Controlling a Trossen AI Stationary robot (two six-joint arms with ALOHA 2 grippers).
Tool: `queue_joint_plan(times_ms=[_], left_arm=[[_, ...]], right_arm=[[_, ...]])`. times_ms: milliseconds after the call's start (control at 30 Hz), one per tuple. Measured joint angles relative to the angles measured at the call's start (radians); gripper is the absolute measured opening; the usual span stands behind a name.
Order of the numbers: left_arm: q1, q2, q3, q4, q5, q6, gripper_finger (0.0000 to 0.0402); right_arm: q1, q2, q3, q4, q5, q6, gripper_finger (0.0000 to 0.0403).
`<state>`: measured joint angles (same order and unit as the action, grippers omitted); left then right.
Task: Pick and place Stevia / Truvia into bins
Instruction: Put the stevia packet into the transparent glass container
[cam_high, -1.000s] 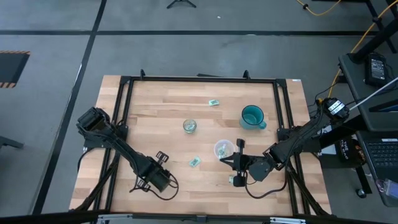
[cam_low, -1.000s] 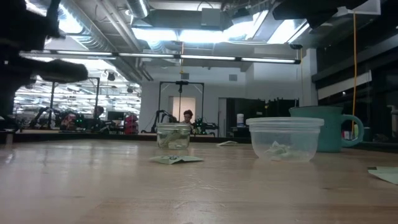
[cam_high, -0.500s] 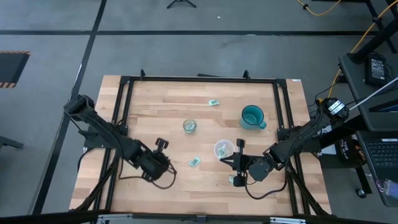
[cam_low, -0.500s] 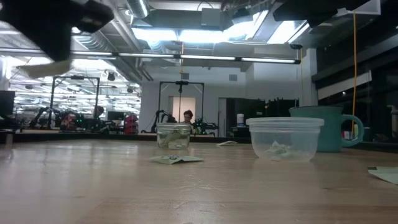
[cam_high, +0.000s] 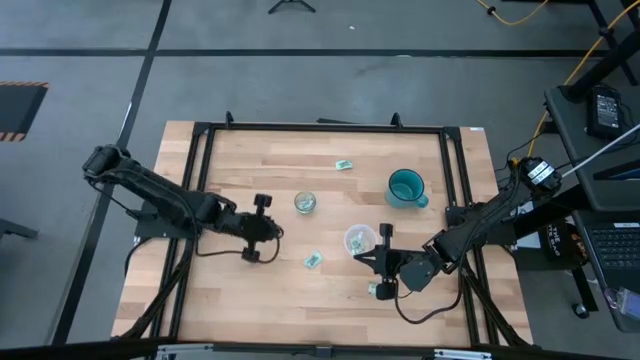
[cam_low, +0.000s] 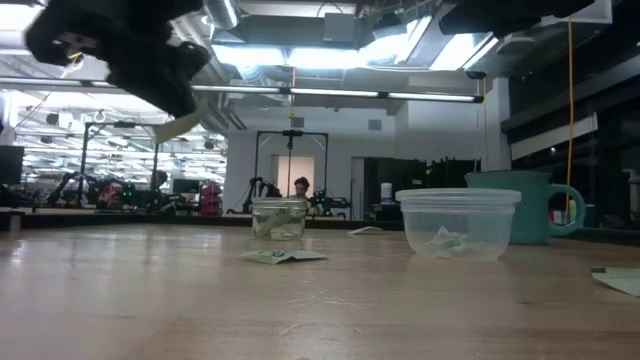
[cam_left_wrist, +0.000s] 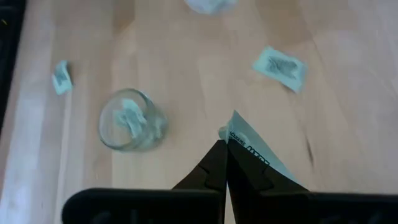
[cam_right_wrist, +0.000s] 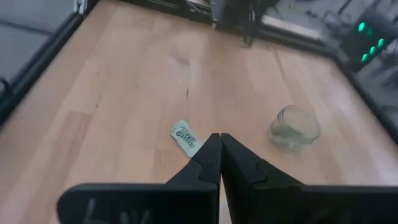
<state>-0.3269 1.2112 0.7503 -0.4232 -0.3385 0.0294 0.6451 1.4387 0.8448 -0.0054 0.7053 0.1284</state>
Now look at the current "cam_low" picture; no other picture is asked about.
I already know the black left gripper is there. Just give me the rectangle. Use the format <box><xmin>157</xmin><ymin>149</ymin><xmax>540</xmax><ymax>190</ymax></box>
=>
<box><xmin>24</xmin><ymin>0</ymin><xmax>212</xmax><ymax>119</ymax></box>

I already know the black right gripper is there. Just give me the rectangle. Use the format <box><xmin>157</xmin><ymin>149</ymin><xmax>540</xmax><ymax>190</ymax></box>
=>
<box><xmin>438</xmin><ymin>0</ymin><xmax>596</xmax><ymax>36</ymax></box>

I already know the green-white sweetener packet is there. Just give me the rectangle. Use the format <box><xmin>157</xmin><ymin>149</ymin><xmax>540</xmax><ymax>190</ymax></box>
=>
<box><xmin>425</xmin><ymin>226</ymin><xmax>484</xmax><ymax>259</ymax></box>
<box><xmin>239</xmin><ymin>248</ymin><xmax>329</xmax><ymax>266</ymax></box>
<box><xmin>591</xmin><ymin>267</ymin><xmax>640</xmax><ymax>298</ymax></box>

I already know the person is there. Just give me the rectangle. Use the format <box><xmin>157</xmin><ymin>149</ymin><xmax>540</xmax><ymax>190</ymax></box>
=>
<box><xmin>292</xmin><ymin>175</ymin><xmax>312</xmax><ymax>200</ymax></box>
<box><xmin>149</xmin><ymin>169</ymin><xmax>170</xmax><ymax>194</ymax></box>

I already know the red cart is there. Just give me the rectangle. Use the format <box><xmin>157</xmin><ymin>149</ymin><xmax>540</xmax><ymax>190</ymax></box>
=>
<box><xmin>199</xmin><ymin>183</ymin><xmax>224</xmax><ymax>217</ymax></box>

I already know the grey ceiling unit box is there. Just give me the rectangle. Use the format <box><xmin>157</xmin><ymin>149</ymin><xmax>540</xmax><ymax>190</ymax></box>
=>
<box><xmin>322</xmin><ymin>12</ymin><xmax>357</xmax><ymax>44</ymax></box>

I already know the ceiling light strip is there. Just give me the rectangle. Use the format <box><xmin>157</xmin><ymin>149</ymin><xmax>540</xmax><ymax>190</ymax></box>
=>
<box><xmin>0</xmin><ymin>74</ymin><xmax>126</xmax><ymax>90</ymax></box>

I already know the long ceiling light fixture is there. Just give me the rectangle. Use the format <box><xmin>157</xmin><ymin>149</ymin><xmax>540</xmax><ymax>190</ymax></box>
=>
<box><xmin>191</xmin><ymin>84</ymin><xmax>485</xmax><ymax>104</ymax></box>

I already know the small glass jar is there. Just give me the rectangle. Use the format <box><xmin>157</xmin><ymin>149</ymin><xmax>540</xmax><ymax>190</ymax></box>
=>
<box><xmin>250</xmin><ymin>196</ymin><xmax>309</xmax><ymax>242</ymax></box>

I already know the dark cabinet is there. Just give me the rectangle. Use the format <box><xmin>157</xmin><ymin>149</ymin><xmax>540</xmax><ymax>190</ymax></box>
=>
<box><xmin>363</xmin><ymin>156</ymin><xmax>482</xmax><ymax>222</ymax></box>

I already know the clear plastic bowl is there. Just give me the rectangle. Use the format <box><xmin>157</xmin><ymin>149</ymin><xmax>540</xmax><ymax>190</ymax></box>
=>
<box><xmin>394</xmin><ymin>187</ymin><xmax>523</xmax><ymax>262</ymax></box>

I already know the black monitor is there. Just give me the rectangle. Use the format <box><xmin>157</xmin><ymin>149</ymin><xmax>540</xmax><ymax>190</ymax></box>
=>
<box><xmin>0</xmin><ymin>144</ymin><xmax>26</xmax><ymax>186</ymax></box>

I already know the blue enamel mug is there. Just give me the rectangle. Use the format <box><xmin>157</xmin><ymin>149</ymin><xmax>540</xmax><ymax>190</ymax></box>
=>
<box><xmin>464</xmin><ymin>169</ymin><xmax>587</xmax><ymax>246</ymax></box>

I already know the white bottle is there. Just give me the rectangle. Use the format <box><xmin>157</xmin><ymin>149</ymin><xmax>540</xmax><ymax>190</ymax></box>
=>
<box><xmin>623</xmin><ymin>168</ymin><xmax>640</xmax><ymax>224</ymax></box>

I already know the silver ventilation duct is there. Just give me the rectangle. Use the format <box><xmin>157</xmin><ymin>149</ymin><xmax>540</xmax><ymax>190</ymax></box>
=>
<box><xmin>202</xmin><ymin>0</ymin><xmax>242</xmax><ymax>31</ymax></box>

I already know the black station frame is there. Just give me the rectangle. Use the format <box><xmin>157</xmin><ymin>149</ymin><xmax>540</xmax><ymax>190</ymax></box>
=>
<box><xmin>77</xmin><ymin>121</ymin><xmax>162</xmax><ymax>207</ymax></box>
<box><xmin>253</xmin><ymin>128</ymin><xmax>330</xmax><ymax>214</ymax></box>

